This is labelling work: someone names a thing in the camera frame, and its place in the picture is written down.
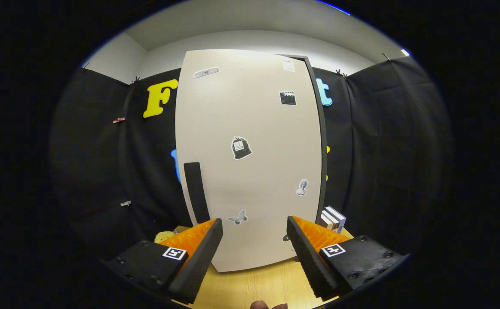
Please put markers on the grey shoe cabinet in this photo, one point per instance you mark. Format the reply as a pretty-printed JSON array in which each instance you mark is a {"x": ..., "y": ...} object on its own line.
[{"x": 324, "y": 150}]

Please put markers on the black clip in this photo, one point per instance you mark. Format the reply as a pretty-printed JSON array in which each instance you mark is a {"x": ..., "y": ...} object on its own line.
[
  {"x": 135, "y": 80},
  {"x": 386, "y": 56},
  {"x": 341, "y": 74}
]

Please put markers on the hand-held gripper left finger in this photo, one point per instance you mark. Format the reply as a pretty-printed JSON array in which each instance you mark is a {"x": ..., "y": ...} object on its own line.
[{"x": 200, "y": 262}]

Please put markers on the yellow plush toy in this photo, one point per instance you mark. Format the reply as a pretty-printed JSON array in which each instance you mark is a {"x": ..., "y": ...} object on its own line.
[{"x": 163, "y": 237}]

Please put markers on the white clip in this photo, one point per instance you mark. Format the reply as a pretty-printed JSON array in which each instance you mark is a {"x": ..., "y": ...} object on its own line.
[{"x": 125, "y": 203}]

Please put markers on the long ceiling light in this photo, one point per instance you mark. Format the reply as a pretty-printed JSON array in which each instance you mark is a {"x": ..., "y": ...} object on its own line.
[{"x": 335, "y": 7}]

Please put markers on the black backdrop cloth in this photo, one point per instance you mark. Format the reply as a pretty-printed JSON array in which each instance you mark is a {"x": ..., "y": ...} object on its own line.
[{"x": 383, "y": 150}]

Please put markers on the brown cover book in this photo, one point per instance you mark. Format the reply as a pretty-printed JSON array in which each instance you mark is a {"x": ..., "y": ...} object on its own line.
[{"x": 323, "y": 222}]

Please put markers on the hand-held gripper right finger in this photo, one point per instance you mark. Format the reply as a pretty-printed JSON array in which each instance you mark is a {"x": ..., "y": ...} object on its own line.
[{"x": 310, "y": 262}]

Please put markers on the pink clip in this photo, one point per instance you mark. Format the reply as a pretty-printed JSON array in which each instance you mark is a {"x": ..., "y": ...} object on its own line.
[{"x": 118, "y": 120}]

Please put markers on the small ceiling light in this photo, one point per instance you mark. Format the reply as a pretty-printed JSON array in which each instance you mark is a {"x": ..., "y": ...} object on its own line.
[{"x": 405, "y": 52}]

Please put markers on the white spine book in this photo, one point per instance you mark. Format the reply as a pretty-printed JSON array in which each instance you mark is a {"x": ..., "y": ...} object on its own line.
[{"x": 330, "y": 219}]

